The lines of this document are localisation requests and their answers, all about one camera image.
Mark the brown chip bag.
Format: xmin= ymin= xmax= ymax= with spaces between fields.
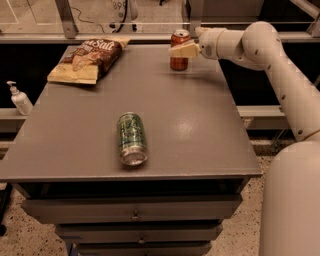
xmin=47 ymin=37 xmax=130 ymax=85

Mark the grey drawer cabinet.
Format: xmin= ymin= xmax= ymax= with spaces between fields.
xmin=0 ymin=45 xmax=260 ymax=256

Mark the green soda can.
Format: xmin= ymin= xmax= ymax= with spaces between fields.
xmin=117 ymin=112 xmax=148 ymax=166

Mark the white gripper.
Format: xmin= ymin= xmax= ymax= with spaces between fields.
xmin=168 ymin=27 xmax=225 ymax=60

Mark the metal railing frame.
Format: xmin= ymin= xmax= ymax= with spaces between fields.
xmin=0 ymin=0 xmax=320 ymax=44

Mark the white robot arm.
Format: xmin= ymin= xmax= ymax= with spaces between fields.
xmin=169 ymin=21 xmax=320 ymax=256

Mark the drawer knob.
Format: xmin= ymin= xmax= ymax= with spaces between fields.
xmin=138 ymin=236 xmax=146 ymax=244
xmin=130 ymin=210 xmax=141 ymax=222

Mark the red coke can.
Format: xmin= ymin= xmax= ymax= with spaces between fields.
xmin=170 ymin=29 xmax=191 ymax=71

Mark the black cable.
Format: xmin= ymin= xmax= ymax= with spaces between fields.
xmin=70 ymin=0 xmax=130 ymax=34

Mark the white pump bottle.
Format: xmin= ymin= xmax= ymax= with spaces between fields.
xmin=7 ymin=81 xmax=33 ymax=116

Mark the top drawer knob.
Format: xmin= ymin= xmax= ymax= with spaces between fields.
xmin=130 ymin=210 xmax=141 ymax=222

